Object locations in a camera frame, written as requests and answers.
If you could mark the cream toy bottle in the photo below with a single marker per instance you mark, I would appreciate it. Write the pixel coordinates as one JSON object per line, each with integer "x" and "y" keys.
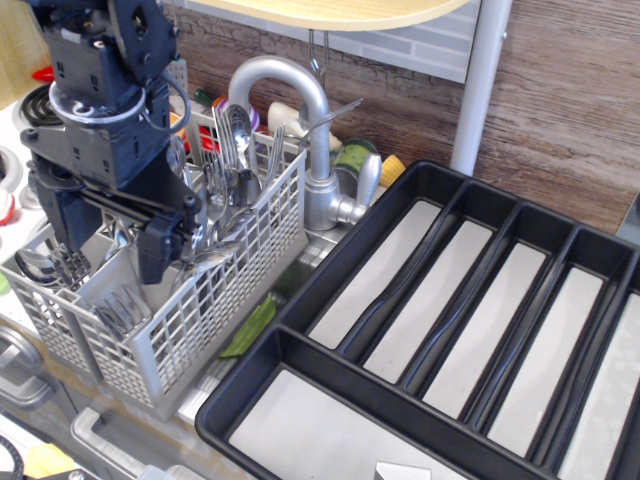
{"x": 281, "y": 114}

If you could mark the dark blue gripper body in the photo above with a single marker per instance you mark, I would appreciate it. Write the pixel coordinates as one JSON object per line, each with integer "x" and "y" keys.
{"x": 121, "y": 168}

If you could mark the red toy chili pepper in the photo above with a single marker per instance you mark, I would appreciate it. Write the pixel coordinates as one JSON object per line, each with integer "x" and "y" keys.
{"x": 44, "y": 75}

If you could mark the hanging toy metal spatula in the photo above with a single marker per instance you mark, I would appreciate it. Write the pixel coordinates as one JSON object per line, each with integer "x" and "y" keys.
{"x": 179, "y": 70}

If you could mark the silver spoon tall back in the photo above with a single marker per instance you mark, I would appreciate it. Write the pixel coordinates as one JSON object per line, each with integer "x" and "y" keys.
{"x": 241, "y": 132}

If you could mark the black coil stove burner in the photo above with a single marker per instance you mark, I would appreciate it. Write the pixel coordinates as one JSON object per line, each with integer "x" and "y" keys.
{"x": 37, "y": 110}

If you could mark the yellow toy corn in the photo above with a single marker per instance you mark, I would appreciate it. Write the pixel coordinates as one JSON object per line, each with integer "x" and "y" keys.
{"x": 392, "y": 169}

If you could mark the silver fork right back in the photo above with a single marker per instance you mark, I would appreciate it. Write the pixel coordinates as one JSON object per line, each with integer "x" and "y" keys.
{"x": 274, "y": 157}

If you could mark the silver fork tall back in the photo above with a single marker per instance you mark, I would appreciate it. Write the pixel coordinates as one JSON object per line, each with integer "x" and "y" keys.
{"x": 226, "y": 153}

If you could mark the silver spoon left corner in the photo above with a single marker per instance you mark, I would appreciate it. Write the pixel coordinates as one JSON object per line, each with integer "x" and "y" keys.
{"x": 37, "y": 267}

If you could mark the silver metal fork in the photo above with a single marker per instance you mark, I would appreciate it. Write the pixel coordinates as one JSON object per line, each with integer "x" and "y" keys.
{"x": 121, "y": 312}

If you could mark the green toy can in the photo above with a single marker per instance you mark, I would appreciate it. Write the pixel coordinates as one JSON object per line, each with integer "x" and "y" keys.
{"x": 353, "y": 154}

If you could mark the light wooden shelf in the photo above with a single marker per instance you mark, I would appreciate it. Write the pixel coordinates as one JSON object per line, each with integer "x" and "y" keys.
{"x": 339, "y": 15}

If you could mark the grey plastic cutlery basket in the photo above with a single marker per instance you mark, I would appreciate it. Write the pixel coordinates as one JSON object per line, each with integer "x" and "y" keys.
{"x": 192, "y": 318}

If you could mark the grey drawer handle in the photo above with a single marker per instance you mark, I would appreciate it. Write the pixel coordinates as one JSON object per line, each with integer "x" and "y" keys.
{"x": 25, "y": 384}

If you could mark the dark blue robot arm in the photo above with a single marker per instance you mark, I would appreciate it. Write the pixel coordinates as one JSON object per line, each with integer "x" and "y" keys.
{"x": 109, "y": 60}

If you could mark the white metal shelf post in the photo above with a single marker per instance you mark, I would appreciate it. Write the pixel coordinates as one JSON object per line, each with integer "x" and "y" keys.
{"x": 490, "y": 35}

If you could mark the silver toy faucet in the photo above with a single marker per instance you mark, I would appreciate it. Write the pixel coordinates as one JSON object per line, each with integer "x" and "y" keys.
{"x": 325, "y": 205}

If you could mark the fork leaning behind faucet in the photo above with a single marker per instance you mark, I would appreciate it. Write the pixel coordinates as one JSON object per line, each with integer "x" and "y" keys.
{"x": 308, "y": 127}

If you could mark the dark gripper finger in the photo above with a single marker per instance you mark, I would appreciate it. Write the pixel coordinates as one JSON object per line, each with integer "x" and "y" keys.
{"x": 159, "y": 243}
{"x": 73, "y": 219}

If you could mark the green toy leaf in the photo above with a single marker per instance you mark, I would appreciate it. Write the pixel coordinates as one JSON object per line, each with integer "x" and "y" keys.
{"x": 251, "y": 329}

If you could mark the black cutlery tray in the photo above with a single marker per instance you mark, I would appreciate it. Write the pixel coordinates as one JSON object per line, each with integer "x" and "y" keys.
{"x": 457, "y": 332}

